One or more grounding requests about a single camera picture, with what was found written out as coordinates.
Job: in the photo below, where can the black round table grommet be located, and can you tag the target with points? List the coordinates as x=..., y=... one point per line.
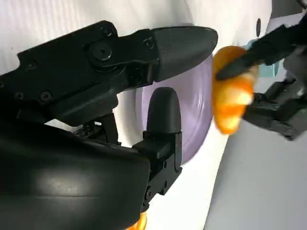
x=258, y=27

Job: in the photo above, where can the lilac plate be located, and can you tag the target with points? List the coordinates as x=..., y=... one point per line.
x=196, y=107

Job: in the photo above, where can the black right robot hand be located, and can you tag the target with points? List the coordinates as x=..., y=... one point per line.
x=72, y=167

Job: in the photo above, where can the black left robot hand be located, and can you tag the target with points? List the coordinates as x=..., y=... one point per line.
x=275, y=112

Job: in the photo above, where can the orange and white bread roll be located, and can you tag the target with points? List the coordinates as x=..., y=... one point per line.
x=230, y=103
x=141, y=221

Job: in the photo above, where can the pale green mug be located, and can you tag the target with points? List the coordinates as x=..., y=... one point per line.
x=268, y=71

